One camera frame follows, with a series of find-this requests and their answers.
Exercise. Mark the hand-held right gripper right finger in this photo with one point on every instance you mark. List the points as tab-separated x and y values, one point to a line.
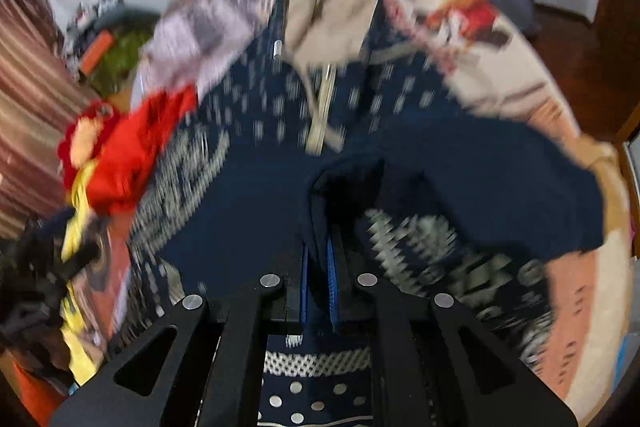
330	282

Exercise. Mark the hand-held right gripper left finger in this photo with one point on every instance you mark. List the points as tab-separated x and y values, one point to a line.
303	287

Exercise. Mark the navy patterned hooded sweater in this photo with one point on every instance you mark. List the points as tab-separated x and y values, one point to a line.
250	207

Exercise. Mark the yellow cloth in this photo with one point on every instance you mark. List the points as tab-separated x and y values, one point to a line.
82	347

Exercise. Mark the red plush toy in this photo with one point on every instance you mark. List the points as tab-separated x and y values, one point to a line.
85	137

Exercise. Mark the red garment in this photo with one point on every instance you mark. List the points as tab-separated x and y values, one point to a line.
135	147

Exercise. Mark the striped curtain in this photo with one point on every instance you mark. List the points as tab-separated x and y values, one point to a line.
25	107

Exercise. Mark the orange block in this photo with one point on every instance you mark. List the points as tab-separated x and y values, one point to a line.
96	51

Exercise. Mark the green plush toy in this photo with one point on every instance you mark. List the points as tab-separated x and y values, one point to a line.
120	57

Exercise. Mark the black white printed cloth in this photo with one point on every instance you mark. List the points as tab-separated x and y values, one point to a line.
95	9

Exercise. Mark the dark grey cloth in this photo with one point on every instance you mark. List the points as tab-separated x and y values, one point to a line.
125	17

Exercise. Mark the printed blanket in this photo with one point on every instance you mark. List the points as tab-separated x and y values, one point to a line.
500	72

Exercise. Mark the wooden door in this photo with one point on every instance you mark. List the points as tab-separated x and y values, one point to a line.
620	32

